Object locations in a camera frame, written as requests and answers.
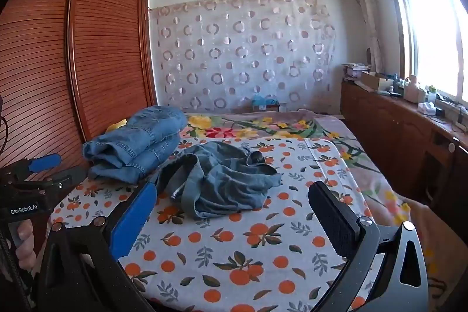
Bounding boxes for open cardboard box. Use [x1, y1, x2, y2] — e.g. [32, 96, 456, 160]
[360, 71, 390, 91]

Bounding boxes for stack of papers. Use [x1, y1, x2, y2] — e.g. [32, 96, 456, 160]
[342, 63, 371, 80]

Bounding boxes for person's left hand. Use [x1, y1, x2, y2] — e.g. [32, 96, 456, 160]
[15, 219, 37, 272]

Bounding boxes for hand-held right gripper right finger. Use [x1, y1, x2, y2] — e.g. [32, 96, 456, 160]
[305, 181, 429, 312]

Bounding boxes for window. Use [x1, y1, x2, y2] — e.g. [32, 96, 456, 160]
[388, 0, 468, 104]

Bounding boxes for grey-blue sweater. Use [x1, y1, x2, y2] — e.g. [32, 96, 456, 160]
[156, 141, 283, 219]

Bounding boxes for blue jeans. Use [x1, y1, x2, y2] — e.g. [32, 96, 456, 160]
[82, 105, 189, 185]

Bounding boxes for orange fruit print sheet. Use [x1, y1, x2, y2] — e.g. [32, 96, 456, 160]
[47, 138, 374, 312]

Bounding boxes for circle-patterned sheer curtain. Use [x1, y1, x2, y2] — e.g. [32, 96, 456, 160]
[148, 0, 337, 113]

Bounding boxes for long wooden cabinet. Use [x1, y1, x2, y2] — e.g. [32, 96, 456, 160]
[340, 80, 468, 203]

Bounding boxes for yellow plush toy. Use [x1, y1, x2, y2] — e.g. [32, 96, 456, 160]
[106, 118, 128, 133]

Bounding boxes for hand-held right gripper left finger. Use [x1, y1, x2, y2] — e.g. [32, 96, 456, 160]
[35, 181, 158, 312]

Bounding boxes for floral blanket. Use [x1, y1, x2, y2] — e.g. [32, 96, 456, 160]
[106, 109, 450, 312]

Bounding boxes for white window curtain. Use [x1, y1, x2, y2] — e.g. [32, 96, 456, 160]
[347, 0, 383, 73]

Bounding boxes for black corrugated cable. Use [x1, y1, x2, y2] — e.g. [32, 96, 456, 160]
[0, 220, 35, 312]

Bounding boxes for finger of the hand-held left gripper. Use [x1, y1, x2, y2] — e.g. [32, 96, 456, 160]
[22, 166, 88, 197]
[5, 153, 62, 175]

